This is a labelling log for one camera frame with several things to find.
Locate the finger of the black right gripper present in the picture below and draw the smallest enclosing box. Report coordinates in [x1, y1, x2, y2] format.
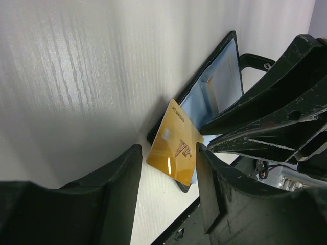
[207, 86, 326, 163]
[201, 35, 326, 135]

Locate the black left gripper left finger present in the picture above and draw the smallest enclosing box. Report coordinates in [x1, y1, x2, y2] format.
[1, 144, 142, 244]

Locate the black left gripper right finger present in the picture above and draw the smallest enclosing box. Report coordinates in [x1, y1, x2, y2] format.
[196, 143, 326, 244]

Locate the black leather card holder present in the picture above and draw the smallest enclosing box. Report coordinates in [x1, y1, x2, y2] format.
[147, 30, 276, 193]

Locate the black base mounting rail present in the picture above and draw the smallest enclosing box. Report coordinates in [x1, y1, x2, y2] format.
[152, 197, 210, 245]

